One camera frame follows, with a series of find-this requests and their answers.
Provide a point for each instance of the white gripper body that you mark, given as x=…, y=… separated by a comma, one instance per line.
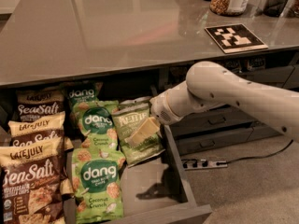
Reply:
x=162, y=108

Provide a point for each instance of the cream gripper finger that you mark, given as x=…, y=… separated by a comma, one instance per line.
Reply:
x=146, y=129

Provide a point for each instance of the green Kettle jalapeno chip bag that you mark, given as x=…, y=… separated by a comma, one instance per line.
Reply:
x=149, y=148

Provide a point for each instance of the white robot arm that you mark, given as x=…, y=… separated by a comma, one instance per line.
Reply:
x=284, y=120

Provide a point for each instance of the grey lower right drawer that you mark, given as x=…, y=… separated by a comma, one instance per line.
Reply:
x=213, y=140

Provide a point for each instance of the middle Dang coconut chips bag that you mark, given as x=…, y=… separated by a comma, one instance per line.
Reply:
x=96, y=124

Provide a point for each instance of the dang coconut chips bag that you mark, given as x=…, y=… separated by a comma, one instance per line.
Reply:
x=96, y=124
x=82, y=92
x=97, y=186

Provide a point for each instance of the grey middle right drawer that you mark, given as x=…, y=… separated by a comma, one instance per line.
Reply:
x=211, y=120

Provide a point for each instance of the open grey top drawer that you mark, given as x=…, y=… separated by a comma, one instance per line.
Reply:
x=154, y=190

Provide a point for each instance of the front Dang coconut chips bag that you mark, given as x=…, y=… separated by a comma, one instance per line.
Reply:
x=97, y=186

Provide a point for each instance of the back Dang coconut chips bag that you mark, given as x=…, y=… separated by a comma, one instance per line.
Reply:
x=82, y=92

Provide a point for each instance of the grey far right drawer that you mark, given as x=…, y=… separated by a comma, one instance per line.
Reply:
x=261, y=131

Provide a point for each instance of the middle Late July chips bag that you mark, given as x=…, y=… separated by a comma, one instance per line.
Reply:
x=26, y=133

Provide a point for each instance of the late july chips bag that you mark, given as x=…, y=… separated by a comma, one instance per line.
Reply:
x=30, y=183
x=33, y=105
x=26, y=133

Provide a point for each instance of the back Late July chips bag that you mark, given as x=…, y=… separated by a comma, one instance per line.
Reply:
x=33, y=105

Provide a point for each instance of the grey upper right drawer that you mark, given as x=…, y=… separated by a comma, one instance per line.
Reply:
x=267, y=73

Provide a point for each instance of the front Late July chips bag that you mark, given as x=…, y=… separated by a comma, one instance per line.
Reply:
x=30, y=183

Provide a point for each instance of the grey power strip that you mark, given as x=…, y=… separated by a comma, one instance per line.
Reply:
x=194, y=164

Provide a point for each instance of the black white fiducial marker tile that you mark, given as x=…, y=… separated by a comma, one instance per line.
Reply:
x=234, y=38

